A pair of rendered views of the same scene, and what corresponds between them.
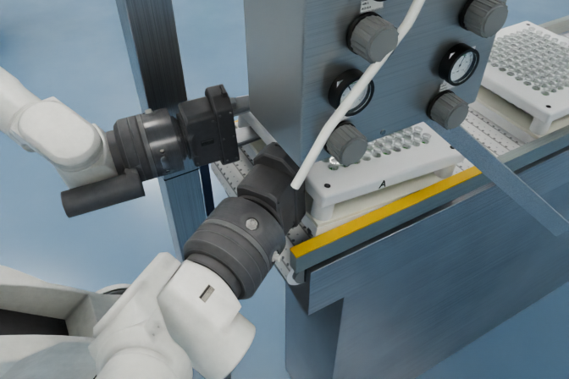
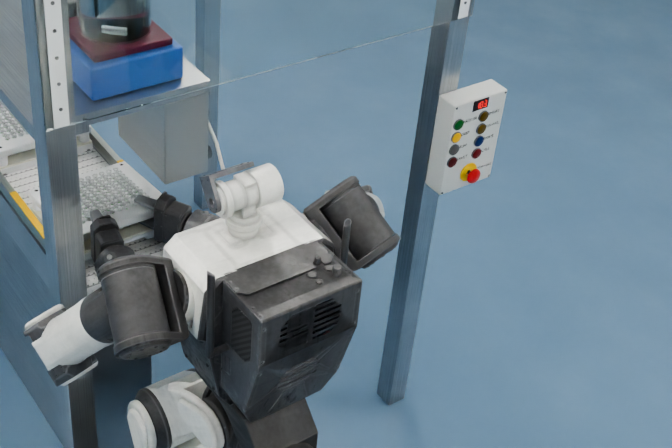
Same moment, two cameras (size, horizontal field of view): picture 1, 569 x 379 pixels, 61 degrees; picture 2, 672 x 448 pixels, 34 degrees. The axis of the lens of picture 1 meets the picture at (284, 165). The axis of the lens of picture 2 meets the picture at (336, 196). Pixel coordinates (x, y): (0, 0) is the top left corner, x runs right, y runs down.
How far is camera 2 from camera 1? 223 cm
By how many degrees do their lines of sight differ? 73
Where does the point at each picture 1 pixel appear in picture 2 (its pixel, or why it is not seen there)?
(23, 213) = not seen: outside the picture
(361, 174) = (152, 192)
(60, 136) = not seen: hidden behind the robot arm
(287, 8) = (199, 119)
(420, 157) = (133, 175)
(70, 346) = not seen: hidden behind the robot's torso
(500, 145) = (85, 160)
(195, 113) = (116, 235)
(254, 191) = (185, 212)
